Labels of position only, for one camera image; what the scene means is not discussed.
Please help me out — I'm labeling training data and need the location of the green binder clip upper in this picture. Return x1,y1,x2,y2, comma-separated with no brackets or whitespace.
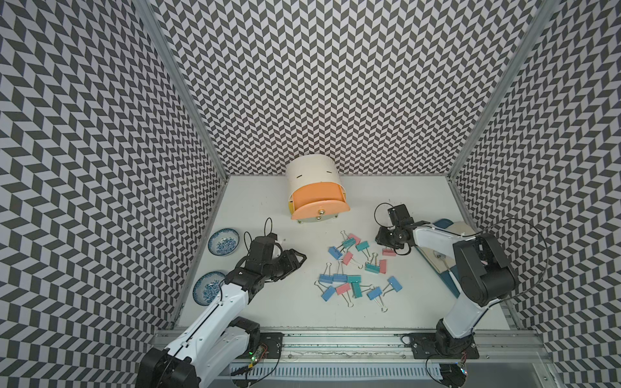
356,241,372,260

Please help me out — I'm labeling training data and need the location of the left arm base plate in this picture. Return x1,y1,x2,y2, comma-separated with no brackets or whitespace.
237,331,284,361

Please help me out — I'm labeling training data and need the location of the blue patterned bowl far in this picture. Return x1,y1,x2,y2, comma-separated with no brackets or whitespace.
207,228,240,256

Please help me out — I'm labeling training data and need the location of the blue binder clip bottom left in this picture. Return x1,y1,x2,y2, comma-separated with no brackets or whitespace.
314,281,336,302

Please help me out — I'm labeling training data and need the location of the blue binder clip upper left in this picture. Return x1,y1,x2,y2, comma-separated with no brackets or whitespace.
328,247,343,260

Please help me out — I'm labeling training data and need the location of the blue patterned bowl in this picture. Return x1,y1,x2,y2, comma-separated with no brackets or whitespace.
207,228,240,256
192,271,226,307

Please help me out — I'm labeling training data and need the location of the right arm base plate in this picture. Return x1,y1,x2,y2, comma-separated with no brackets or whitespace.
408,332,480,361

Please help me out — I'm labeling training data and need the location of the green binder clip bottom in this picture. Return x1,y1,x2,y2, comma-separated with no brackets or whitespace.
350,283,373,298

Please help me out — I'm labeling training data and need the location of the green binder clip top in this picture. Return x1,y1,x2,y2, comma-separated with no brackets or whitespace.
339,238,357,252

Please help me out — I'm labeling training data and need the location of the beige cloth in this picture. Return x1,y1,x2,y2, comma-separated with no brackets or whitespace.
422,221,475,274

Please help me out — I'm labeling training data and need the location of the pink binder clip bottom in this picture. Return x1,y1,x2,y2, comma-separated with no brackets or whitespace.
336,283,354,308

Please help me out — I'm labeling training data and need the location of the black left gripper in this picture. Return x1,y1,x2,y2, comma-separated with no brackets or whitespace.
262,247,307,281

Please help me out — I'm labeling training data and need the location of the pink binder clip top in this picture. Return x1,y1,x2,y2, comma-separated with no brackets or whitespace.
342,231,362,245

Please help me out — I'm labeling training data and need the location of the blue binder clip right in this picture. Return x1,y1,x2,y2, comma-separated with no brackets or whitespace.
382,276,403,294

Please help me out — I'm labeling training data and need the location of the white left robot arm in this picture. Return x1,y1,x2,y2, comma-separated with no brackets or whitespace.
135,233,307,387

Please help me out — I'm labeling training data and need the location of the white round drawer cabinet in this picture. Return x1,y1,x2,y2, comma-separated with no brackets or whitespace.
286,155,346,223

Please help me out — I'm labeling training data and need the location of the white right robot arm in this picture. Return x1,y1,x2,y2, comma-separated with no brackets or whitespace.
375,205,518,340

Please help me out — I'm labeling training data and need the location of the green binder clip middle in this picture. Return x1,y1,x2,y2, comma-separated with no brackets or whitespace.
365,252,380,273

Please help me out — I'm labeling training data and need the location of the blue patterned bowl near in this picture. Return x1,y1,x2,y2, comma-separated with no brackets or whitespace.
192,271,226,307

